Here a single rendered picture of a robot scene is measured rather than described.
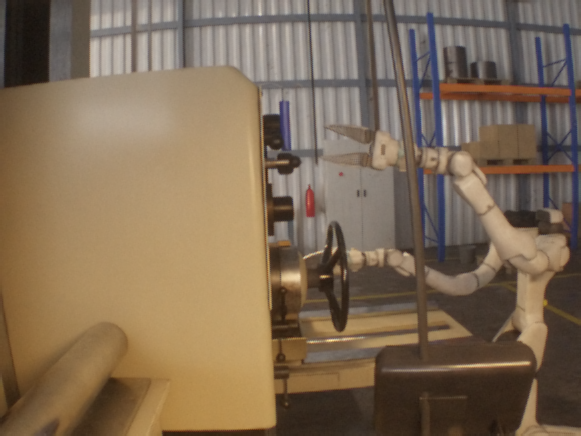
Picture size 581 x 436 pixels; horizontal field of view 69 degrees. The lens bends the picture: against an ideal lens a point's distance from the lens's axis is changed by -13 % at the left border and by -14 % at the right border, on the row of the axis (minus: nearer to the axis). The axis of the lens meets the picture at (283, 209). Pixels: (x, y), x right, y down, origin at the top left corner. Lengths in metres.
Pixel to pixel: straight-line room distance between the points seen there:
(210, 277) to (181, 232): 0.12
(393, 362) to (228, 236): 0.43
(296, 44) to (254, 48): 0.79
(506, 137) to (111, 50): 7.49
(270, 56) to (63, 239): 8.27
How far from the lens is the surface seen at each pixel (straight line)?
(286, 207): 1.29
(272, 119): 1.39
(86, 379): 0.90
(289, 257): 1.52
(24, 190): 1.16
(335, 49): 9.34
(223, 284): 1.06
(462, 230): 9.84
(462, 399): 1.04
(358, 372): 2.38
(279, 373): 1.29
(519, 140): 8.91
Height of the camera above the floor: 1.68
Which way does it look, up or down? 5 degrees down
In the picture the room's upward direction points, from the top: 3 degrees counter-clockwise
